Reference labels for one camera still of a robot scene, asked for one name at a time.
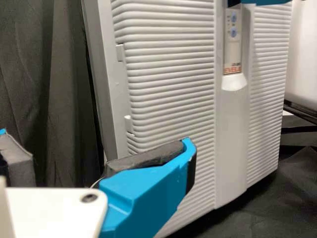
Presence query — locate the white box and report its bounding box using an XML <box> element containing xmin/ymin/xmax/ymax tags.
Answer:
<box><xmin>288</xmin><ymin>0</ymin><xmax>317</xmax><ymax>105</ymax></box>

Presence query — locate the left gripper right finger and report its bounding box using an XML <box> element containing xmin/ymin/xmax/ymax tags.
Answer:
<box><xmin>99</xmin><ymin>137</ymin><xmax>198</xmax><ymax>238</ymax></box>

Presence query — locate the black platform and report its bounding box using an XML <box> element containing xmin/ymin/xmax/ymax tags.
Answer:
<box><xmin>281</xmin><ymin>99</ymin><xmax>317</xmax><ymax>142</ymax></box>

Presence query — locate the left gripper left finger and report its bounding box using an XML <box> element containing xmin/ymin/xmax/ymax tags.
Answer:
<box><xmin>0</xmin><ymin>127</ymin><xmax>37</xmax><ymax>188</ymax></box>

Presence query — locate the incubator door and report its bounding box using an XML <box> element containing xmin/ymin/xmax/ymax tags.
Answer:
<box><xmin>110</xmin><ymin>0</ymin><xmax>294</xmax><ymax>235</ymax></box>

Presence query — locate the white incubator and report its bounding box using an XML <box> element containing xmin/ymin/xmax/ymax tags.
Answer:
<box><xmin>80</xmin><ymin>0</ymin><xmax>132</xmax><ymax>162</ymax></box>

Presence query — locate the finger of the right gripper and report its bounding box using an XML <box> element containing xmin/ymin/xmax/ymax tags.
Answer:
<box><xmin>227</xmin><ymin>0</ymin><xmax>296</xmax><ymax>7</ymax></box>

